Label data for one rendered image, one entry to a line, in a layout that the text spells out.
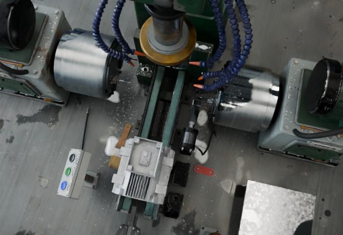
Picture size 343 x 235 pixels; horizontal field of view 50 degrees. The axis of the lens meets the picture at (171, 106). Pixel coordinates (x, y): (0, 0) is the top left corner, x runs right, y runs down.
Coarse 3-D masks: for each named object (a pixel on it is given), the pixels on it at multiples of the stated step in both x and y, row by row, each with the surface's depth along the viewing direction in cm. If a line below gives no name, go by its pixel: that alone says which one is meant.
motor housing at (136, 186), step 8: (128, 144) 134; (120, 160) 134; (160, 160) 130; (120, 168) 131; (160, 168) 130; (168, 168) 132; (128, 176) 128; (136, 176) 127; (144, 176) 127; (160, 176) 130; (168, 176) 133; (128, 184) 126; (136, 184) 126; (144, 184) 126; (152, 184) 127; (160, 184) 129; (128, 192) 124; (136, 192) 124; (144, 192) 124; (152, 192) 127; (144, 200) 125; (160, 200) 129
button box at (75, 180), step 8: (72, 152) 133; (80, 152) 130; (88, 152) 132; (80, 160) 130; (88, 160) 132; (64, 168) 133; (72, 168) 129; (80, 168) 130; (64, 176) 131; (72, 176) 128; (80, 176) 130; (72, 184) 127; (80, 184) 130; (64, 192) 127; (72, 192) 127; (80, 192) 130
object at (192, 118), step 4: (196, 100) 118; (200, 100) 120; (192, 104) 118; (196, 104) 118; (200, 104) 118; (192, 108) 121; (196, 108) 121; (200, 108) 120; (192, 112) 126; (196, 112) 125; (192, 116) 131; (196, 116) 130; (192, 120) 137; (196, 120) 136
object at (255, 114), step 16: (224, 64) 136; (240, 80) 129; (256, 80) 129; (272, 80) 132; (224, 96) 129; (240, 96) 128; (256, 96) 128; (272, 96) 129; (224, 112) 131; (240, 112) 130; (256, 112) 129; (272, 112) 129; (240, 128) 138; (256, 128) 134
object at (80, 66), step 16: (80, 32) 137; (64, 48) 132; (80, 48) 132; (96, 48) 133; (112, 48) 135; (64, 64) 132; (80, 64) 132; (96, 64) 131; (112, 64) 138; (64, 80) 136; (80, 80) 134; (96, 80) 133; (112, 80) 139; (96, 96) 141
